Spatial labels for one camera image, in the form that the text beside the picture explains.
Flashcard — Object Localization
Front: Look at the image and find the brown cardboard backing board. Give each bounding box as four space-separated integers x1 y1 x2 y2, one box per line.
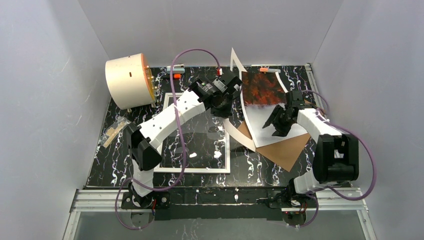
237 99 310 171

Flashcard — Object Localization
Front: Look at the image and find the red autumn photo print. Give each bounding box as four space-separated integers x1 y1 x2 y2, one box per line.
240 72 307 147

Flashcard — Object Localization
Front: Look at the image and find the white picture frame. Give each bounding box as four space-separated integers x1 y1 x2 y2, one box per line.
154 111 231 174

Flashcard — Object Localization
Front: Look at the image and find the white mat board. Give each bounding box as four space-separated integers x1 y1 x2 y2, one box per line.
223 48 256 152

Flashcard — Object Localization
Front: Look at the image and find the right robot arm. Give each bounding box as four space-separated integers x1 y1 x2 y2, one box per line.
263 90 359 202

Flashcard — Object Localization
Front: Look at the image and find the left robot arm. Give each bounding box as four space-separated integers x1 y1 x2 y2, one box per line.
127 70 242 202

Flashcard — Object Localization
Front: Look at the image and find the orange grey utility knife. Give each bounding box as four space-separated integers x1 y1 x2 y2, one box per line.
259 67 281 73

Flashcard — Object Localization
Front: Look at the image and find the black orange marker pen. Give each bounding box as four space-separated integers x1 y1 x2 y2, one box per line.
160 73 182 80

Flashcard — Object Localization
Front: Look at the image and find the cream cylindrical drum device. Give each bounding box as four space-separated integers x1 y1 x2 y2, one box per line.
104 53 156 110

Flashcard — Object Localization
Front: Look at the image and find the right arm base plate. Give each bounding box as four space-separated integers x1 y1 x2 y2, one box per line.
255 190 317 211

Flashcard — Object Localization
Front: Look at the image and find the aluminium rail front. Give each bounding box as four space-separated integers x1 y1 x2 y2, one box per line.
69 188 369 214

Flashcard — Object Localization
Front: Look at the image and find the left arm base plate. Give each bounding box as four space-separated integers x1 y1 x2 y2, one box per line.
120 191 171 210

